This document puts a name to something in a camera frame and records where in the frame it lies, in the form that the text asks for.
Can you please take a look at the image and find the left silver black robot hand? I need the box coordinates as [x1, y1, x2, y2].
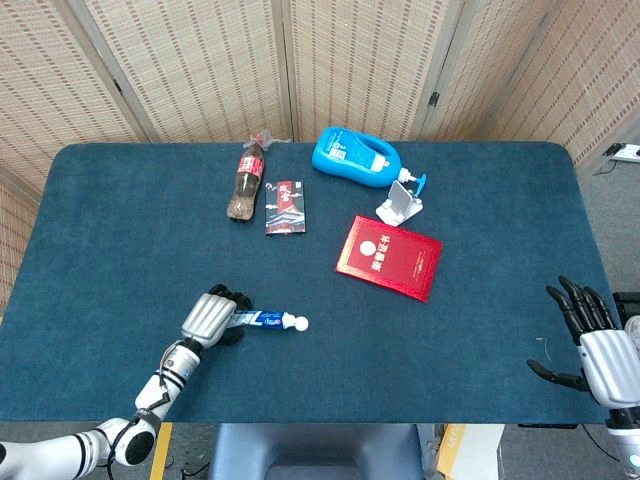
[179, 283, 257, 350]

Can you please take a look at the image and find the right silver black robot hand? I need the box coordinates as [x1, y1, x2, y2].
[526, 275, 640, 409]

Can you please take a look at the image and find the blue white toothpaste tube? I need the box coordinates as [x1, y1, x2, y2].
[233, 309, 297, 334]

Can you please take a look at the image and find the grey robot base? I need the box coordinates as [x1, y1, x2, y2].
[208, 423, 426, 480]

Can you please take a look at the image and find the black box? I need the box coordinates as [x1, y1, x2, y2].
[612, 291, 640, 331]

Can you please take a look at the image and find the dark teal table mat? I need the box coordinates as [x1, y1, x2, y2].
[0, 141, 624, 426]

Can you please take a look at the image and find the cola bottle with red label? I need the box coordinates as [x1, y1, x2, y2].
[226, 128, 274, 222]

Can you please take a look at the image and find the yellow white cardboard box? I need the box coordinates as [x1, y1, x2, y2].
[433, 423, 506, 480]

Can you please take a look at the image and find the red certificate booklet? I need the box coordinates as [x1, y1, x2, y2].
[334, 214, 444, 304]

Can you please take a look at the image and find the white power strip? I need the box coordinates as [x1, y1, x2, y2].
[602, 142, 640, 164]

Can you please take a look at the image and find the blue pump detergent bottle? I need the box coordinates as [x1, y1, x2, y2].
[311, 126, 429, 195]

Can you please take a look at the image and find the white folding phone stand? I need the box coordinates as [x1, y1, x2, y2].
[374, 180, 424, 227]

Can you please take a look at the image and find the beige woven folding screen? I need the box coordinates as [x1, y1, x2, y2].
[0, 0, 640, 321]

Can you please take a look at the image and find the black floor cable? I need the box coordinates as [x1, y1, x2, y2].
[172, 462, 211, 479]

